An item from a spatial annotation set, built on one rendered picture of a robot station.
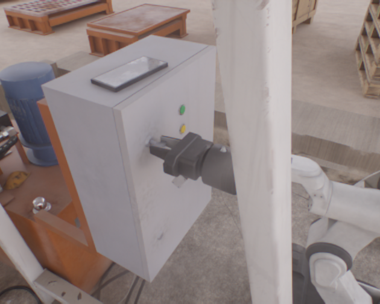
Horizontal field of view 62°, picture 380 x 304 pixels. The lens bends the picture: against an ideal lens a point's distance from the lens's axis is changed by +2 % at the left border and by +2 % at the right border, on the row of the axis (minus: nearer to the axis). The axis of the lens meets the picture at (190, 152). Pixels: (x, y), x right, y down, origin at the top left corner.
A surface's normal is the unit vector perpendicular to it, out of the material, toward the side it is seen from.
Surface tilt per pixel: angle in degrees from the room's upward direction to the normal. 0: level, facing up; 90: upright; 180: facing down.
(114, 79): 0
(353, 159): 91
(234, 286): 0
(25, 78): 23
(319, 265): 90
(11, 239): 91
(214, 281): 0
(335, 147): 90
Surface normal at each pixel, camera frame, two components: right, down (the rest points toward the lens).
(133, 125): 0.86, 0.30
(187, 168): -0.51, 0.53
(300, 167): 0.07, -0.88
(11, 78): -0.07, -0.50
